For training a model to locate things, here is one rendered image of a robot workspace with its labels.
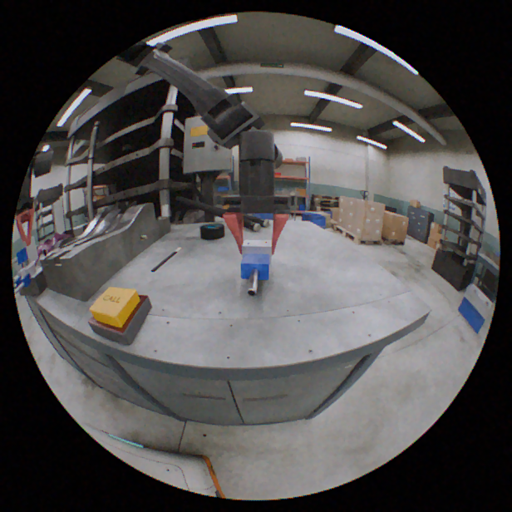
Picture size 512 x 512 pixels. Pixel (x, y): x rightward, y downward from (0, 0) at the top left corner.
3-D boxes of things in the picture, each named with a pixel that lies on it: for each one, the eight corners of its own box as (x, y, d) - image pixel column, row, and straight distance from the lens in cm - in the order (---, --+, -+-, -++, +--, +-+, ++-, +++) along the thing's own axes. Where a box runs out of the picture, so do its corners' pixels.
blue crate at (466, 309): (481, 327, 315) (489, 312, 309) (476, 335, 276) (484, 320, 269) (463, 304, 321) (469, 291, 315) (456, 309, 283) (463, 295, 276)
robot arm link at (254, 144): (233, 127, 28) (269, 122, 27) (248, 138, 34) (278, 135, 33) (232, 167, 26) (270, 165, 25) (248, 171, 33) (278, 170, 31)
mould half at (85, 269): (86, 302, 37) (64, 232, 34) (49, 289, 60) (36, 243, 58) (170, 231, 74) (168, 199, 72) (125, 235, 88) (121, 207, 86)
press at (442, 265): (474, 283, 501) (488, 194, 505) (458, 292, 355) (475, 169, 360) (453, 267, 527) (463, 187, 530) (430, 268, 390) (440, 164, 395)
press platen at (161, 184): (174, 209, 95) (173, 176, 95) (66, 232, 188) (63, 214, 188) (206, 199, 175) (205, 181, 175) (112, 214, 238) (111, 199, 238)
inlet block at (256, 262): (270, 310, 23) (273, 273, 20) (233, 307, 23) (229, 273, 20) (270, 266, 34) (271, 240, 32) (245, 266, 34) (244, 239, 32)
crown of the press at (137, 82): (174, 112, 107) (189, 53, 146) (61, 173, 195) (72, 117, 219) (205, 145, 187) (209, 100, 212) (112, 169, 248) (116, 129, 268)
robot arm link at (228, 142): (203, 129, 33) (240, 98, 32) (230, 142, 42) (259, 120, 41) (239, 176, 27) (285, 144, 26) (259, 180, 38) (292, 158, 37)
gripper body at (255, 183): (230, 205, 32) (229, 166, 32) (286, 205, 31) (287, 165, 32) (220, 209, 26) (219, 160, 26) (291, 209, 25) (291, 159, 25)
